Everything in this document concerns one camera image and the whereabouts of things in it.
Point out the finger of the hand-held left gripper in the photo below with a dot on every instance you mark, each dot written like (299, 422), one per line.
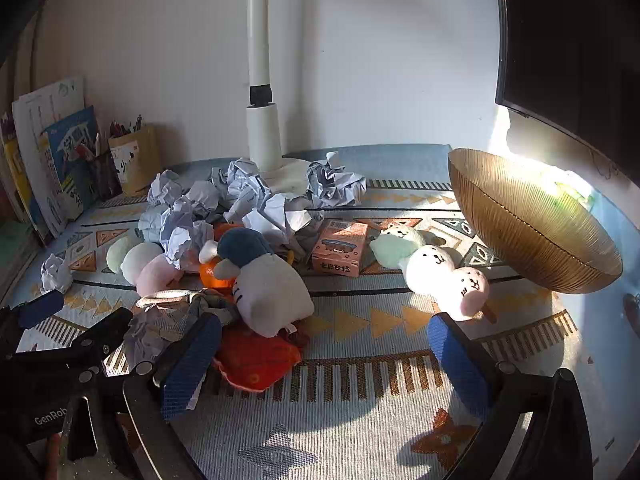
(40, 307)
(100, 335)

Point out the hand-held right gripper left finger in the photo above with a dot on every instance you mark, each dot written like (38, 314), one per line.
(190, 365)

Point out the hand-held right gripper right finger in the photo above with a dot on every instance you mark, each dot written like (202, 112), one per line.
(457, 360)

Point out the white paper wad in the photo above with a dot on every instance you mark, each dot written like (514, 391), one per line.
(335, 180)
(55, 272)

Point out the orange red pouch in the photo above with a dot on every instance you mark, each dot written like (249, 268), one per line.
(250, 360)

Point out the three-ball dango plush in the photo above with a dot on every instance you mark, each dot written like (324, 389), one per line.
(140, 262)
(430, 262)

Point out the orange translucent toy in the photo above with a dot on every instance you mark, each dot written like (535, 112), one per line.
(212, 275)

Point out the blue and white penguin plush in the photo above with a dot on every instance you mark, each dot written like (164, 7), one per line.
(270, 290)

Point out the ribbed gold bowl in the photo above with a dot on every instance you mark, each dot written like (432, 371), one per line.
(525, 220)

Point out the pile of paper balls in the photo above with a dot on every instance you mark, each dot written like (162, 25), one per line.
(250, 190)

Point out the green folder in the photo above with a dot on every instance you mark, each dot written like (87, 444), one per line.
(15, 255)

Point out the patterned woven mat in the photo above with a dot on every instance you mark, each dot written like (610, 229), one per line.
(360, 410)

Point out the row of upright books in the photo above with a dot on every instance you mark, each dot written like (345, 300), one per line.
(15, 185)

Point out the blue book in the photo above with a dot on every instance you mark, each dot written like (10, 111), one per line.
(65, 170)

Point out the clear pen holder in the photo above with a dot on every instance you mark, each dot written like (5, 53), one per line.
(102, 175)

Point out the pink cardboard box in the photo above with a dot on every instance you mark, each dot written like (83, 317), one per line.
(340, 247)

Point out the yellow pen holder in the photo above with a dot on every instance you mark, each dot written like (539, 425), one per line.
(135, 165)

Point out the bunch of pens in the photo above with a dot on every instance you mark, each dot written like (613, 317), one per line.
(125, 127)

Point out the stack of books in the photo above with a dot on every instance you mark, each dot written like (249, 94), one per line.
(45, 105)

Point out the pale green object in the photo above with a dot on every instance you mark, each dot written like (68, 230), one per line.
(570, 190)

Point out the white desk lamp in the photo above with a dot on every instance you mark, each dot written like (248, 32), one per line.
(262, 130)

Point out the black monitor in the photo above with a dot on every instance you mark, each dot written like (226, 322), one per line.
(575, 35)

